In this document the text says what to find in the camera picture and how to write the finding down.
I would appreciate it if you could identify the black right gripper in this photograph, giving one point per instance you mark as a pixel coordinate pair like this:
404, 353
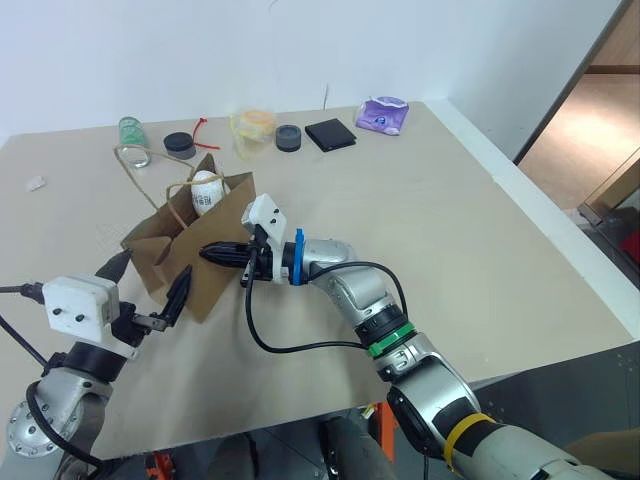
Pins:
265, 267

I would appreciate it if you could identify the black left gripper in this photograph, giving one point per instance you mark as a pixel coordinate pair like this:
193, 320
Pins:
127, 325

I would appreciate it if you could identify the white and yellow egg plush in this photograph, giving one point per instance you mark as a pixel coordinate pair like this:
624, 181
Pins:
207, 192

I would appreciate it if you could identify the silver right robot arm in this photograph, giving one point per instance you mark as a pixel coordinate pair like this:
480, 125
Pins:
360, 295

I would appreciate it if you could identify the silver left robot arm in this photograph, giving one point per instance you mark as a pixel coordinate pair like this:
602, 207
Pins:
60, 395

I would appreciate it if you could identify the clear bag with yellow contents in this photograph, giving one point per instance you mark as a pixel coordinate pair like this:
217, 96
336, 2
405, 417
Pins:
254, 127

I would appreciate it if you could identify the purple wipes packet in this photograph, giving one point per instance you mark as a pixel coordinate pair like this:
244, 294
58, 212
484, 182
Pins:
382, 116

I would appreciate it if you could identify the black round container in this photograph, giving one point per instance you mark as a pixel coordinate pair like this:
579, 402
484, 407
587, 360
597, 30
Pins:
179, 146

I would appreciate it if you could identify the red zip tie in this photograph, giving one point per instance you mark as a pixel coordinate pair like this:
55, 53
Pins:
199, 131

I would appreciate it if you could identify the grey round container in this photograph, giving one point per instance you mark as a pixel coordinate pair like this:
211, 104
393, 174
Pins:
288, 138

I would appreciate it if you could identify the small clear plastic scrap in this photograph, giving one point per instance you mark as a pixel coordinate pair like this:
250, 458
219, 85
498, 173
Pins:
35, 183

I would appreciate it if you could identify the black wallet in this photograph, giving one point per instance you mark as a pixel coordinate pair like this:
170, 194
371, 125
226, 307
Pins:
330, 135

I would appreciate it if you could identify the orange table leg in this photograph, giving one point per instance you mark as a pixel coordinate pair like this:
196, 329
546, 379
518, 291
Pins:
160, 465
386, 430

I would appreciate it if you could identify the dark rounded shape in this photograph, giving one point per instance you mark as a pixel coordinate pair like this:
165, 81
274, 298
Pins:
350, 452

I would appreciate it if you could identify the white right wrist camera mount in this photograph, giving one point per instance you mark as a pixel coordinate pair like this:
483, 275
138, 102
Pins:
265, 210

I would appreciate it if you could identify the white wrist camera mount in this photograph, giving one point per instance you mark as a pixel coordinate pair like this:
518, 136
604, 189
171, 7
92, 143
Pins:
265, 210
75, 305

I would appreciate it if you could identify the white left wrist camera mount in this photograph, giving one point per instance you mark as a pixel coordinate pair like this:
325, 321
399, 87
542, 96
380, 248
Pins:
75, 305

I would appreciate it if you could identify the grey metal table frame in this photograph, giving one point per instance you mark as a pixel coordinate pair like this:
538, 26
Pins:
575, 380

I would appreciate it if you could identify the dark door frame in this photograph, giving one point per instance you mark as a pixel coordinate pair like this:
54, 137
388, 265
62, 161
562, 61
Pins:
575, 80

